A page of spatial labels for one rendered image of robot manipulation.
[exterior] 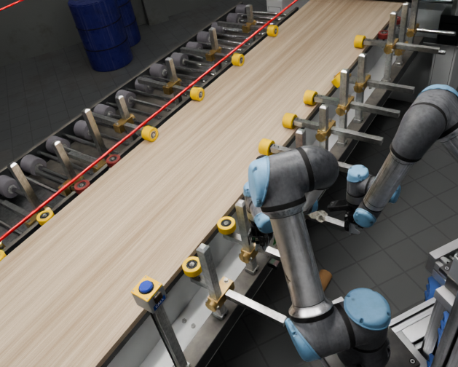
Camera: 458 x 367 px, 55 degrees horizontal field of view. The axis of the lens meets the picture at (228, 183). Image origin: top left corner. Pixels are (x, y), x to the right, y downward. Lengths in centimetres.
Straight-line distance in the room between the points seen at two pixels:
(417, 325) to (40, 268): 148
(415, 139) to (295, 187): 41
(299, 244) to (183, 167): 125
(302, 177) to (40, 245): 140
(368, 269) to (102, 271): 165
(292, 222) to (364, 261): 184
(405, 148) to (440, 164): 232
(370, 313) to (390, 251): 180
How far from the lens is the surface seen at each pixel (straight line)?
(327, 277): 272
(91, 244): 202
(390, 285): 281
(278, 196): 105
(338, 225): 192
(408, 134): 132
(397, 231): 309
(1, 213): 276
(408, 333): 155
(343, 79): 235
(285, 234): 109
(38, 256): 210
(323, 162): 108
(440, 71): 398
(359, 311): 118
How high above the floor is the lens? 227
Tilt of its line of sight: 41 degrees down
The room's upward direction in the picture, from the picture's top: 11 degrees counter-clockwise
